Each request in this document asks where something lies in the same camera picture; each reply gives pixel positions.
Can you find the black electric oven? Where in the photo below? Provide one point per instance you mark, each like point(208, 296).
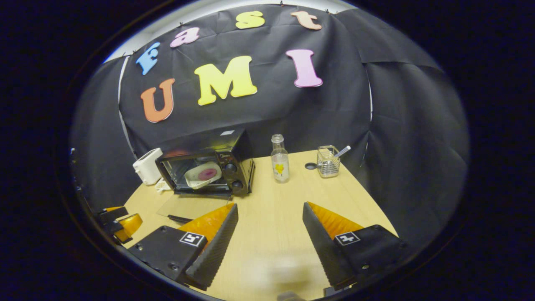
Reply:
point(239, 146)

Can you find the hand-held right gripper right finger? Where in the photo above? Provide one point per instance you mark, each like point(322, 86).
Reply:
point(324, 251)

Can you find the white toaster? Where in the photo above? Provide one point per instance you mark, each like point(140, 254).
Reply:
point(147, 167)

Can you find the white square plate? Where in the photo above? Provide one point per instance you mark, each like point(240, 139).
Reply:
point(193, 179)

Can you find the pink round food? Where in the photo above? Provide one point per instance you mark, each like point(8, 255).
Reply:
point(207, 174)

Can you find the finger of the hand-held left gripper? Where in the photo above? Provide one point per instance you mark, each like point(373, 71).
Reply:
point(113, 215)
point(129, 225)

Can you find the clear bottle with yellow label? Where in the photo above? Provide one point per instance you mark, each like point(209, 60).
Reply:
point(280, 165)

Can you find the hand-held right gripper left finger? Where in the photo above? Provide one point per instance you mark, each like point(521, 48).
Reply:
point(215, 251)

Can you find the small black round lid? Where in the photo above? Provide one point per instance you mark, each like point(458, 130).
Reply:
point(311, 166)

